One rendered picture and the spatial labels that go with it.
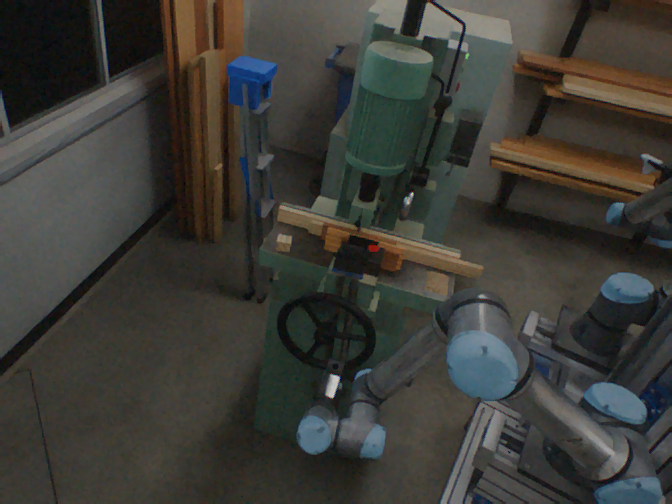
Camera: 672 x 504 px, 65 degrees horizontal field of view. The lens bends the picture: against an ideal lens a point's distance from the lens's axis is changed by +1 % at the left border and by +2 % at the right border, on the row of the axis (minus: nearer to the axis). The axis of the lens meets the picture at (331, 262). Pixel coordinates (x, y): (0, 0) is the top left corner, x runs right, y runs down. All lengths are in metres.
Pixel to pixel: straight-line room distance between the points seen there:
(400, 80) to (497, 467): 0.99
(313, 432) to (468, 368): 0.41
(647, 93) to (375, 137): 2.30
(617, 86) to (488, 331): 2.64
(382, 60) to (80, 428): 1.72
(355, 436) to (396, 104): 0.81
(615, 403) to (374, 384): 0.51
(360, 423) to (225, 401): 1.17
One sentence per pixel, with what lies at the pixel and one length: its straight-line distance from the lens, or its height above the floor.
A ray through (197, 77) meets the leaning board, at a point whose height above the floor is 0.95.
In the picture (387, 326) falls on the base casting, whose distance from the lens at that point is 1.65.
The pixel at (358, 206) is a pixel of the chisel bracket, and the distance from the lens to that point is 1.56.
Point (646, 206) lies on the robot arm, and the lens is 1.76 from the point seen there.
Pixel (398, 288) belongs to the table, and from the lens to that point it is 1.55.
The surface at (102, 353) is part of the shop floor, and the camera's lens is 2.53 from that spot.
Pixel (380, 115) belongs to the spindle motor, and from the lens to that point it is 1.39.
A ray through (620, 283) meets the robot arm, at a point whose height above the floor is 1.04.
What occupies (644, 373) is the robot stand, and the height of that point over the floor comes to 1.00.
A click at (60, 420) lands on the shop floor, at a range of 2.34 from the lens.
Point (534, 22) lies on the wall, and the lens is 3.77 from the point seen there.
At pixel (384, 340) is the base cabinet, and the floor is 0.68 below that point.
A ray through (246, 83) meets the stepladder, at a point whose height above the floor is 1.11.
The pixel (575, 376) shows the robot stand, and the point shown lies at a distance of 1.82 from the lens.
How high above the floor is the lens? 1.85
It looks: 37 degrees down
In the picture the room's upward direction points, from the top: 12 degrees clockwise
